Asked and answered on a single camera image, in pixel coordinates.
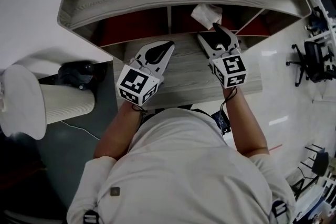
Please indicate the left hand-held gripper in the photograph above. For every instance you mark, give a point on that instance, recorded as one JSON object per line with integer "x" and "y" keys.
{"x": 136, "y": 84}

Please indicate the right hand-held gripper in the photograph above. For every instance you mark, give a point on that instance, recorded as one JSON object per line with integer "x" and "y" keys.
{"x": 231, "y": 70}

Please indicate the white pack of tissues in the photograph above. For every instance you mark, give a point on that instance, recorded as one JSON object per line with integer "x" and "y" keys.
{"x": 205, "y": 14}

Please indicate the grey wooden shelf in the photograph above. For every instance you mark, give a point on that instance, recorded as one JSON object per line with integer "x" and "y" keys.
{"x": 118, "y": 0}

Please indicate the person's right forearm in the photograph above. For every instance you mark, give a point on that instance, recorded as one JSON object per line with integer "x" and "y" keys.
{"x": 244, "y": 126}

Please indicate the person's left forearm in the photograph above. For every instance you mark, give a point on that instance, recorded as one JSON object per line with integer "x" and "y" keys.
{"x": 118, "y": 128}

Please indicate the black bag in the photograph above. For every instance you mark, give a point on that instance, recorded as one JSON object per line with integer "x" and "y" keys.
{"x": 78, "y": 74}

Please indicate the small black and blue device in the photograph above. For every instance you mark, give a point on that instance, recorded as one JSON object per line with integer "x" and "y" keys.
{"x": 221, "y": 120}

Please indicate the black office chair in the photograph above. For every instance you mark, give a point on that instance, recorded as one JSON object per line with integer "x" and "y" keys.
{"x": 312, "y": 63}

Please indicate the white cluttered rack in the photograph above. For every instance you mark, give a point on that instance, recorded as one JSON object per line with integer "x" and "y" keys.
{"x": 321, "y": 29}

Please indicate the person's white shirt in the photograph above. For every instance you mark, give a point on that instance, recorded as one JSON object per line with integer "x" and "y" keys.
{"x": 183, "y": 165}

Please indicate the red floor tape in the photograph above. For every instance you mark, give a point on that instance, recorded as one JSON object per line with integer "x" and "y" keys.
{"x": 275, "y": 147}

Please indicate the black folding stand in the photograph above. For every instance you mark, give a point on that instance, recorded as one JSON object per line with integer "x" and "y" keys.
{"x": 312, "y": 168}

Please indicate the white ribbed round pedestal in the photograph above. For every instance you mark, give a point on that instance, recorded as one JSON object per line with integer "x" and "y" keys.
{"x": 39, "y": 102}

